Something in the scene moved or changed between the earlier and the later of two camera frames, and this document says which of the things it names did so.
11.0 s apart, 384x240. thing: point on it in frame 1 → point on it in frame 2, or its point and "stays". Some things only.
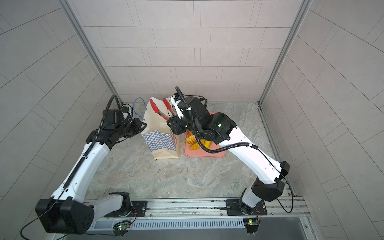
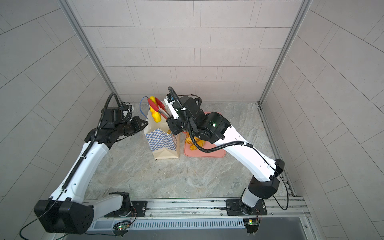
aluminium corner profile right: [302, 12] stays
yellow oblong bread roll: [207, 144] → [156, 115]
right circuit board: [251, 224] stays
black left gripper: [136, 122] stays
